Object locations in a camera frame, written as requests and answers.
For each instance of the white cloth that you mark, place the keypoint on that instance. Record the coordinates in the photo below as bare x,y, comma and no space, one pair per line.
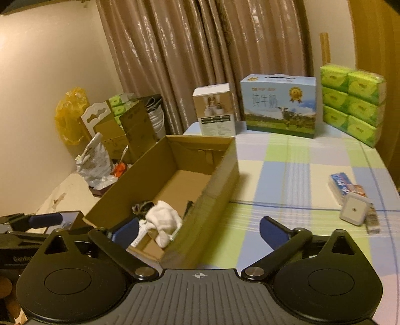
164,218

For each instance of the dark fabric scrunchie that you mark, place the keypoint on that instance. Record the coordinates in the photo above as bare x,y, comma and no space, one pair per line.
143,207

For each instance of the blue white flat box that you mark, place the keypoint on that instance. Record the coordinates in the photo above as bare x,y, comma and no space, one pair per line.
73,219

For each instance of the stack of white bowls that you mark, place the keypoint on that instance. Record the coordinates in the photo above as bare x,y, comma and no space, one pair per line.
154,118

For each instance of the green tissue packs pile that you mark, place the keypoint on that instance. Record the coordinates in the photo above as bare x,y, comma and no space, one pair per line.
118,103

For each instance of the low brown cardboard box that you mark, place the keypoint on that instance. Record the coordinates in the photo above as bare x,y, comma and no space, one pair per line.
109,137

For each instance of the tall brown cardboard box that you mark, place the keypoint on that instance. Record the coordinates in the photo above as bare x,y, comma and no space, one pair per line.
137,128

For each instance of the white carved chair back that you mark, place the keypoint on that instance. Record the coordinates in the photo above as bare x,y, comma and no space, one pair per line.
93,115

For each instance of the orange small item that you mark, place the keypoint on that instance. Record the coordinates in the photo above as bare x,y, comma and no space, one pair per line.
119,169

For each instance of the white plastic bag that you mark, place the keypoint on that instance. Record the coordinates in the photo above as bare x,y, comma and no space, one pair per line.
93,162

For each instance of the small beige product box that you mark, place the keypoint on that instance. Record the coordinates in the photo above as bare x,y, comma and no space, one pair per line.
215,109

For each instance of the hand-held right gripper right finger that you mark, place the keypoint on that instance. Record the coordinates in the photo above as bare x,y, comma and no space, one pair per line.
272,232

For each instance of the wooden slat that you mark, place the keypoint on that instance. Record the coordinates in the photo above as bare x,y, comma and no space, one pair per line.
325,48

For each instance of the yellow plastic bag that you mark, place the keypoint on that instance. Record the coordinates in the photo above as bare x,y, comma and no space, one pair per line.
70,115

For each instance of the metal spoon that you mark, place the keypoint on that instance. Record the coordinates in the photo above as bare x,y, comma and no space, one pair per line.
122,154

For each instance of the checked tablecloth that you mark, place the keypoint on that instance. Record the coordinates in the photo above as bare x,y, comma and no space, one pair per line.
297,175

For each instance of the wooden door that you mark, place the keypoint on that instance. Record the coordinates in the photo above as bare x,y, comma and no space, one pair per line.
378,47

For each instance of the white square night light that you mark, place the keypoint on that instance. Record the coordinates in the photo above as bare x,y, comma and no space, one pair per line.
354,208

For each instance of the brown shiny curtain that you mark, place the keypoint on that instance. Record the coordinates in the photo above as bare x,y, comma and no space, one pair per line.
187,56

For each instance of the person's left hand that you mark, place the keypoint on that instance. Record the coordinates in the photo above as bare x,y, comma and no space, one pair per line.
4,284

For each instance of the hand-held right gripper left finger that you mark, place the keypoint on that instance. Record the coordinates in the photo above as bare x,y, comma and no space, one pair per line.
128,232

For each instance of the dark wooden tray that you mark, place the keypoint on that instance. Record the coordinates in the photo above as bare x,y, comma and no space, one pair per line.
97,190

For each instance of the blue milk gift box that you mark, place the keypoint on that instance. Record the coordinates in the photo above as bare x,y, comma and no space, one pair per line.
275,106

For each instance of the blue white small box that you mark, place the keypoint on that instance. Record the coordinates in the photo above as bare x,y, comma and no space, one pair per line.
339,186

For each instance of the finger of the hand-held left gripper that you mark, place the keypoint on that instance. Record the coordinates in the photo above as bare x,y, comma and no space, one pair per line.
47,220

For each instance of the stack of green tissue packs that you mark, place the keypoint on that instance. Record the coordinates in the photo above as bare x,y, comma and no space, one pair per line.
353,103

